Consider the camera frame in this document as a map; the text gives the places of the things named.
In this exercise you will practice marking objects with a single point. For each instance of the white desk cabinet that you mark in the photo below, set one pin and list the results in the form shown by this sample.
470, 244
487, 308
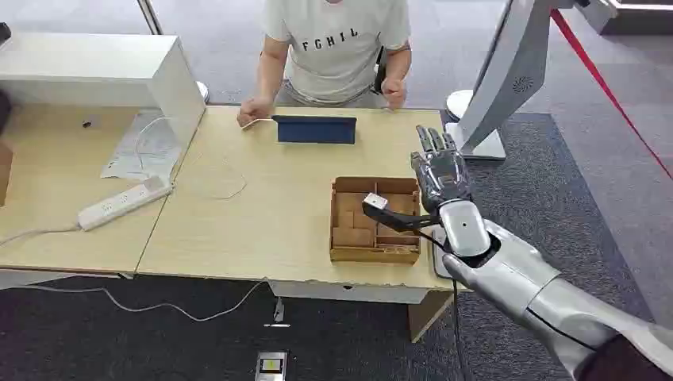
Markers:
94, 68

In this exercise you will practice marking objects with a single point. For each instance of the round white post base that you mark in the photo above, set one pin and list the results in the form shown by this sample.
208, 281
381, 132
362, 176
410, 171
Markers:
457, 102

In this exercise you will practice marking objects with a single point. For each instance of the pale grey flat pad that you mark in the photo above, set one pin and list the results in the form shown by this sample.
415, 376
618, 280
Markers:
439, 257

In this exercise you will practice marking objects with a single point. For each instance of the wooden desk leg panel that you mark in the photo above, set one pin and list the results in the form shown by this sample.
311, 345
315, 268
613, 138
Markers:
426, 315

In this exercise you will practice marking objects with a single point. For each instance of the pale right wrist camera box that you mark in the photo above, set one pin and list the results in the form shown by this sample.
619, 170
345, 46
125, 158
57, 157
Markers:
375, 201

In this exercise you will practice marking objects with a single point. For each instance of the red barrier belt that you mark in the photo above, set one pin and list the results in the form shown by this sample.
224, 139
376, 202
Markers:
604, 86

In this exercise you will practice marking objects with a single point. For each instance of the person's right hand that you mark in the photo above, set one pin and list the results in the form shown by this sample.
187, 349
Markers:
256, 109

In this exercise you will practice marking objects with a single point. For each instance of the white power strip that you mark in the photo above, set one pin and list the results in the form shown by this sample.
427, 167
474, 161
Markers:
123, 202

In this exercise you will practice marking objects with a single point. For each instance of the wooden card box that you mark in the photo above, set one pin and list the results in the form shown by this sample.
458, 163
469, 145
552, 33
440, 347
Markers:
349, 236

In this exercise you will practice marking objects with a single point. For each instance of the black handheld device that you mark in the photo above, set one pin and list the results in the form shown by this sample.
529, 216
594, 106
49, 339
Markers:
379, 68

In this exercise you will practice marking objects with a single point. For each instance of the person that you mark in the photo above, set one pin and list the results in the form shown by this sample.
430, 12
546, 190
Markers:
331, 52

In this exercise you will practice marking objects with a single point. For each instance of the white kiosk stand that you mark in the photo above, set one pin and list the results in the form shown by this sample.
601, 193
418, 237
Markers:
510, 73

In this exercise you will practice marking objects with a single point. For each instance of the silver floor device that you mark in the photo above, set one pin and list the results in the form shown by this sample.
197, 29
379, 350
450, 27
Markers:
271, 366

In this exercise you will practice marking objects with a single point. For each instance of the pale card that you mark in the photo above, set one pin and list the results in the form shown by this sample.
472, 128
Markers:
252, 124

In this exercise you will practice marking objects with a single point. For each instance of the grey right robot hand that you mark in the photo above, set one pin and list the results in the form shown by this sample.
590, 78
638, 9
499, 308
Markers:
440, 173

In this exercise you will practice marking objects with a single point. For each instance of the white floor plug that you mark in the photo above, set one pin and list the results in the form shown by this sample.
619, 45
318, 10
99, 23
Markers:
278, 311

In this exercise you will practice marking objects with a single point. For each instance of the person's left hand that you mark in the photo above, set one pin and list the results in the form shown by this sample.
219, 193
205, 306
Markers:
394, 92

